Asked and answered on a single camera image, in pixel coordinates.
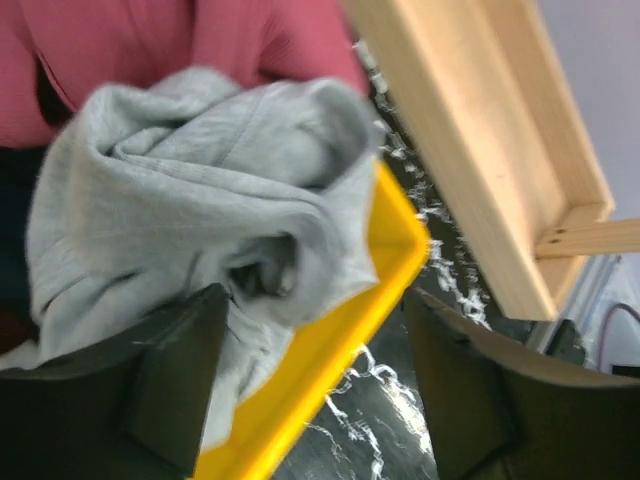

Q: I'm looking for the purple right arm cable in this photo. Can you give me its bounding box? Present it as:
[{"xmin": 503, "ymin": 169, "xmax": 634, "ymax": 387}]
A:
[{"xmin": 597, "ymin": 302, "xmax": 640, "ymax": 374}]

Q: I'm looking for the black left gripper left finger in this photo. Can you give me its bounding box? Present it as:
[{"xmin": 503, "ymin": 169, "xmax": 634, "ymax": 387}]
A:
[{"xmin": 1, "ymin": 285, "xmax": 228, "ymax": 479}]

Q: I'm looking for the maroon tank top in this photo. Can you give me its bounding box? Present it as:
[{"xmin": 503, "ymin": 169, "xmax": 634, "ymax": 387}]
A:
[{"xmin": 1, "ymin": 0, "xmax": 368, "ymax": 148}]

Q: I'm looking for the wooden clothes rack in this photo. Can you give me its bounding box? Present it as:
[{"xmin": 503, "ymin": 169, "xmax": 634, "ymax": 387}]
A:
[{"xmin": 345, "ymin": 1, "xmax": 639, "ymax": 321}]

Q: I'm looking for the navy blue tank top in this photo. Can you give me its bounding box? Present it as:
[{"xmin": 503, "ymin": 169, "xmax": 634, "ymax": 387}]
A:
[{"xmin": 0, "ymin": 147, "xmax": 46, "ymax": 351}]

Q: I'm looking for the grey tank top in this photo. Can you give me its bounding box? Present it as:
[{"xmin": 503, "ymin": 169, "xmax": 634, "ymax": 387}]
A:
[{"xmin": 27, "ymin": 68, "xmax": 383, "ymax": 448}]

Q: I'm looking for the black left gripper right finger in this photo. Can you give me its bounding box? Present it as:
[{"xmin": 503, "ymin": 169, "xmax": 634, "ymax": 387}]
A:
[{"xmin": 402, "ymin": 289, "xmax": 639, "ymax": 479}]

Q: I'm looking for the yellow plastic bin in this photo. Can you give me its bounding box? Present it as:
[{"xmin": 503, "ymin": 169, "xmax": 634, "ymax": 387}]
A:
[{"xmin": 194, "ymin": 162, "xmax": 428, "ymax": 480}]

